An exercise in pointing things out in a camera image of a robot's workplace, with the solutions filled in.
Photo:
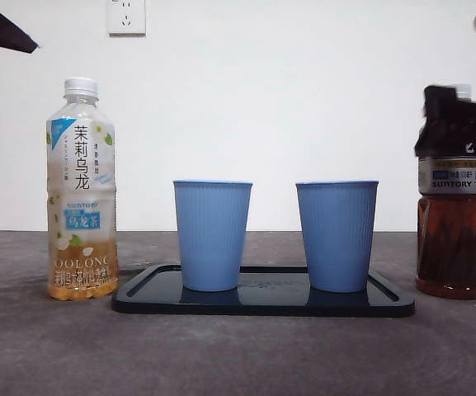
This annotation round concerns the blue ribbed plastic cup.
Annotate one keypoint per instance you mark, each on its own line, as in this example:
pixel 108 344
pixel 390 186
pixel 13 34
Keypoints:
pixel 210 235
pixel 336 235

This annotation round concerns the dark blue rectangular tray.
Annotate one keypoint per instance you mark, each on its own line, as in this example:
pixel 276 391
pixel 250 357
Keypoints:
pixel 270 306

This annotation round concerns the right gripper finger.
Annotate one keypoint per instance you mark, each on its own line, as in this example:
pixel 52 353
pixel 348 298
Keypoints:
pixel 444 119

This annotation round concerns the dark oolong tea bottle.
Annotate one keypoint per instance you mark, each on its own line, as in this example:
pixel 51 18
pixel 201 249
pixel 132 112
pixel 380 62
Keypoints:
pixel 452 247

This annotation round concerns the white wall socket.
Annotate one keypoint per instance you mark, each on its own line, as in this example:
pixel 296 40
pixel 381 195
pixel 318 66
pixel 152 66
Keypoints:
pixel 126 16

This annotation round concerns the pale jasmine oolong tea bottle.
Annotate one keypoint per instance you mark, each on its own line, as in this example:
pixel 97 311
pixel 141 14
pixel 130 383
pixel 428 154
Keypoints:
pixel 81 165

